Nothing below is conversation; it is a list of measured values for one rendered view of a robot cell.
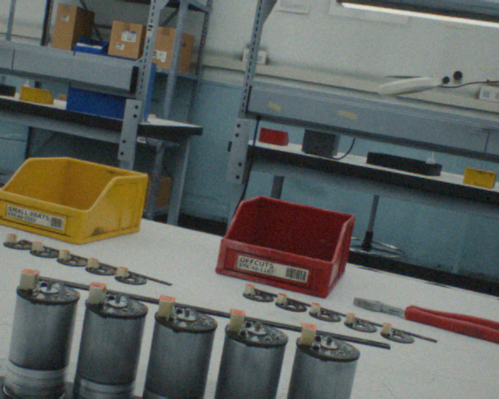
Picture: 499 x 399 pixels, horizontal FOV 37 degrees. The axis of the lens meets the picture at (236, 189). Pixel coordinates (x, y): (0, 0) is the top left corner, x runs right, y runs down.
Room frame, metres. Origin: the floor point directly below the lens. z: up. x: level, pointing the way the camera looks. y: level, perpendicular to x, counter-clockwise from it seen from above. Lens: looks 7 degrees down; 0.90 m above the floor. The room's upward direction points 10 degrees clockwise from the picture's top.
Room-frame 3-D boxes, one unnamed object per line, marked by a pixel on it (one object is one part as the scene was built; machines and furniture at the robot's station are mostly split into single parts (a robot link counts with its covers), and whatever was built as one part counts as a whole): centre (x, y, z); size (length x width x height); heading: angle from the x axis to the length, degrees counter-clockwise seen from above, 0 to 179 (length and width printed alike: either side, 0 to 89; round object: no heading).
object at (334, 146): (2.81, -0.28, 0.80); 0.15 x 0.12 x 0.10; 165
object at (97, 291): (0.29, 0.05, 0.82); 0.01 x 0.01 x 0.01; 86
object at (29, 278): (0.29, 0.07, 0.82); 0.01 x 0.01 x 0.01; 86
